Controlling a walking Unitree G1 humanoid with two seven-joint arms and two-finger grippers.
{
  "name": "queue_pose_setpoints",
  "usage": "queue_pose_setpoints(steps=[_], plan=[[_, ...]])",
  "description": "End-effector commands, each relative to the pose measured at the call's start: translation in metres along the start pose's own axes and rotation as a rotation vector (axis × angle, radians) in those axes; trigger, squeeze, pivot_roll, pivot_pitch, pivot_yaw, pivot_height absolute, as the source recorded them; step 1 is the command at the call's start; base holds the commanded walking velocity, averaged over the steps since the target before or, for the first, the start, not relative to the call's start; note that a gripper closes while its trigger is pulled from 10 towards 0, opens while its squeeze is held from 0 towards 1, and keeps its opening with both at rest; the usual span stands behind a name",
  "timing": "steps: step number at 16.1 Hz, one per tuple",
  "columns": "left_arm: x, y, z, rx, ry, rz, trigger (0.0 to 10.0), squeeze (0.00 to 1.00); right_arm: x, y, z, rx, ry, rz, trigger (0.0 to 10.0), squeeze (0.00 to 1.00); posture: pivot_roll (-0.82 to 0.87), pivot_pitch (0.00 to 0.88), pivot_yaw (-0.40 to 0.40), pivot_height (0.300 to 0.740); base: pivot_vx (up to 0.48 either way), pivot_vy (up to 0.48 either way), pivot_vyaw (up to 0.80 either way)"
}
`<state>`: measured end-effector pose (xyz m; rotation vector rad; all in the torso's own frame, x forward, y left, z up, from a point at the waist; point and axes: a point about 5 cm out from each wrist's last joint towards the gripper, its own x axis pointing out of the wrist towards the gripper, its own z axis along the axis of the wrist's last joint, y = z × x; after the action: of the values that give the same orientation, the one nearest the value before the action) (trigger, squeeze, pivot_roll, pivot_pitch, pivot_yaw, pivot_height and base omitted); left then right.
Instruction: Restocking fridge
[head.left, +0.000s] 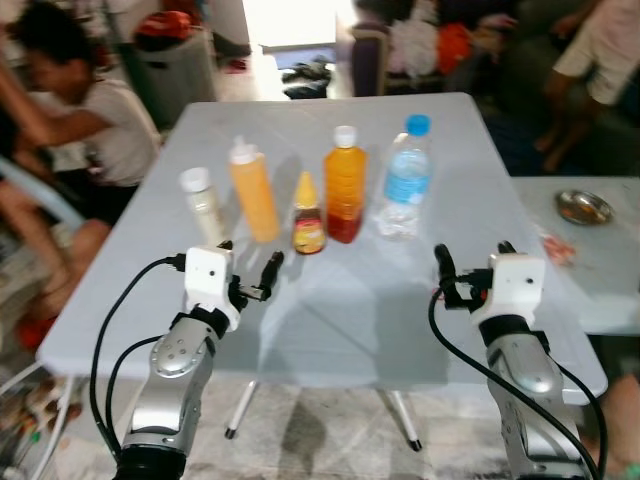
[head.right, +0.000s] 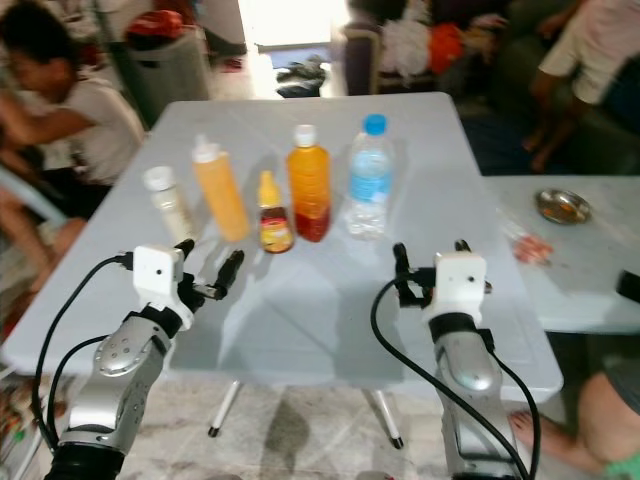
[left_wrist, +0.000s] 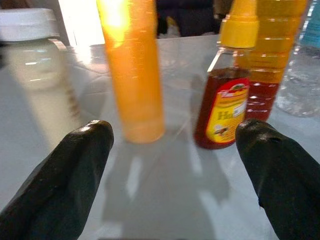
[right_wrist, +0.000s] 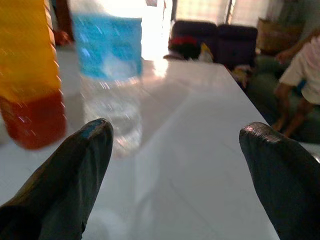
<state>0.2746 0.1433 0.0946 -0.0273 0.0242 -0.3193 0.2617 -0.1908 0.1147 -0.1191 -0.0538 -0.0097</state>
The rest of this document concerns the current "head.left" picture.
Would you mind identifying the grey bin with red bag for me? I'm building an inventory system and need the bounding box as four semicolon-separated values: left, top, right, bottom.
133;10;218;129

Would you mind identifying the pink plastic wrapper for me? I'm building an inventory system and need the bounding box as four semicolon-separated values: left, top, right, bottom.
545;235;577;267

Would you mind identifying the child in white shirt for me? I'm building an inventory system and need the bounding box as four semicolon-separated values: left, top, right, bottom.
0;2;163;321

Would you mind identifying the large grey folding table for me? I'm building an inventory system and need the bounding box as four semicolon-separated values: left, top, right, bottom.
38;93;609;453

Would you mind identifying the white-capped orange liquid bottle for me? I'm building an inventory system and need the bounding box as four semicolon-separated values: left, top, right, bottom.
323;125;369;245

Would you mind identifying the small grey side table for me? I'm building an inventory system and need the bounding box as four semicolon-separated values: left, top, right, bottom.
510;177;640;337

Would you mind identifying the dark shoes pile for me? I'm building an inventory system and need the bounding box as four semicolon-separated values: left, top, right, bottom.
283;57;336;99

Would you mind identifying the orange squeeze bottle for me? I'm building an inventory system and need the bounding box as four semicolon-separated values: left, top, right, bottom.
228;136;282;245

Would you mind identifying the small white-capped cream bottle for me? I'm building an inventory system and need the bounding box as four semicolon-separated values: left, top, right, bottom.
180;167;229;247

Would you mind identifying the person in white shorts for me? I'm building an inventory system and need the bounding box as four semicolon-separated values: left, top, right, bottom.
535;0;640;173

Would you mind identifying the white and orange clothes pile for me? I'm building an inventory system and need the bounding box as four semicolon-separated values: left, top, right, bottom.
388;18;473;79

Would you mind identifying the light blue plastic chair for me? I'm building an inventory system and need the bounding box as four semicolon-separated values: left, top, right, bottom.
0;155;86;233

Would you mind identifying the bare leg of person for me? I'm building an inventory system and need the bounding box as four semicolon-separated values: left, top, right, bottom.
598;375;640;476

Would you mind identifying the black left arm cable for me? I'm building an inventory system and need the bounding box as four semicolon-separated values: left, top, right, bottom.
102;335;166;451
88;254;191;456

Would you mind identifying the dark framed chair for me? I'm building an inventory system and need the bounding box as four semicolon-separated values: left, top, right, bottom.
345;25;481;98

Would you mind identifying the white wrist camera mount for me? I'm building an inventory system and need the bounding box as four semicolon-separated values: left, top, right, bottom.
472;253;548;329
183;246;243;333

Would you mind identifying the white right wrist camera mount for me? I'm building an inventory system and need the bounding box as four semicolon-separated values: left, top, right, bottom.
472;253;548;329

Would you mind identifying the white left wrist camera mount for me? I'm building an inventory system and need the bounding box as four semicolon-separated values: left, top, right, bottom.
183;246;243;333

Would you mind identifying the blue-capped clear water bottle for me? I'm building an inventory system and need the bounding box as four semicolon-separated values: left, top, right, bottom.
376;114;434;242

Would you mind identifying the small yellow-capped honey bottle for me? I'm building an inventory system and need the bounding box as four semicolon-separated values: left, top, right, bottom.
291;171;328;256

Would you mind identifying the dark green sofa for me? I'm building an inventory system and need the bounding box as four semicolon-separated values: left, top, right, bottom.
470;0;640;179

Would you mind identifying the round metal bowl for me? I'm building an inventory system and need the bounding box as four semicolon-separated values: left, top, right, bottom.
556;189;614;227

